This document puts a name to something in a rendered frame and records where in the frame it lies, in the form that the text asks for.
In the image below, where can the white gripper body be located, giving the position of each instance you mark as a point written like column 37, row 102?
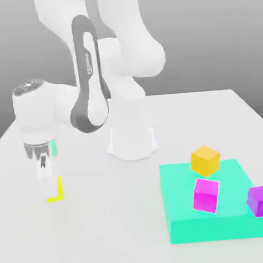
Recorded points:
column 47, row 182

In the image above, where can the small yellow cube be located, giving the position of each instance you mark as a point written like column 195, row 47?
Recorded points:
column 60, row 190

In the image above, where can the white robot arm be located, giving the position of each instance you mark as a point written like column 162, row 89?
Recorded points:
column 125, row 56

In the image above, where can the small teal cube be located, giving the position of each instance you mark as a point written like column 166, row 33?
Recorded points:
column 53, row 148

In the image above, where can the small magenta cube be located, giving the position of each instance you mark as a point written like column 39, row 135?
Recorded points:
column 205, row 197

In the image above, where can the small orange cube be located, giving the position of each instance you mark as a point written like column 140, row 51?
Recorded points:
column 205, row 161

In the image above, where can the small purple cube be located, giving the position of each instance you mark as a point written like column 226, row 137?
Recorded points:
column 262, row 201

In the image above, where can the large teal box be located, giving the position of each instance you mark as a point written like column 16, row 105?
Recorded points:
column 179, row 196

